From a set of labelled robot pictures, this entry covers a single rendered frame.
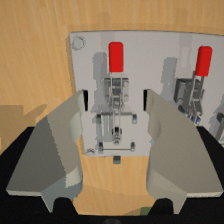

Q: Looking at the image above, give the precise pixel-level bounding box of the grey fixture plate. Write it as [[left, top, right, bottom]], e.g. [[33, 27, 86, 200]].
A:
[[69, 30, 224, 156]]

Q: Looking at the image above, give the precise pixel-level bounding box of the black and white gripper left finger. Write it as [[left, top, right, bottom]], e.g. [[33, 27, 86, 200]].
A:
[[0, 89, 88, 224]]

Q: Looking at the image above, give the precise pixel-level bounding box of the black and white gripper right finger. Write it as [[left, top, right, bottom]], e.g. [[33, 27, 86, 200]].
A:
[[143, 89, 224, 224]]

